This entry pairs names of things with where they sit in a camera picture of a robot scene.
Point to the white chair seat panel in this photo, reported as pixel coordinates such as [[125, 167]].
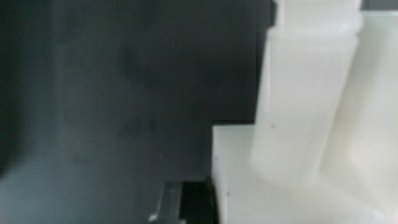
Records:
[[306, 165]]

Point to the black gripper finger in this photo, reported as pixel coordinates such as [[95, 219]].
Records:
[[185, 204]]

